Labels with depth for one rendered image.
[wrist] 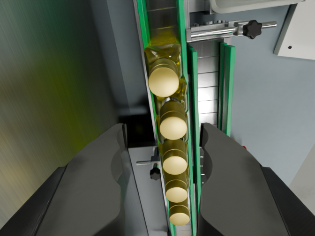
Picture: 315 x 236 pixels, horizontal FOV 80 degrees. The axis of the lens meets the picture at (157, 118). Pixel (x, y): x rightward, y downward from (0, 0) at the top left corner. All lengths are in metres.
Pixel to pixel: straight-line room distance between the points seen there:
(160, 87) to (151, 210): 0.66
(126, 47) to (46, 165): 0.48
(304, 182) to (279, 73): 1.74
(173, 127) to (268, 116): 0.58
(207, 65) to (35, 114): 0.40
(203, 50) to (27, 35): 0.37
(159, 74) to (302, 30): 0.54
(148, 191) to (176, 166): 0.47
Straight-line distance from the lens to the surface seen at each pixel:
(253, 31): 0.38
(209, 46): 0.49
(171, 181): 0.30
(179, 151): 0.27
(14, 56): 0.20
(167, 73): 0.20
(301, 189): 2.41
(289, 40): 0.68
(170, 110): 0.24
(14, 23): 0.21
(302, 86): 0.78
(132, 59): 0.63
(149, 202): 0.78
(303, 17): 0.69
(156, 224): 0.88
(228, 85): 0.44
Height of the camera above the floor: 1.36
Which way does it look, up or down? 62 degrees down
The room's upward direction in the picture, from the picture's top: 175 degrees counter-clockwise
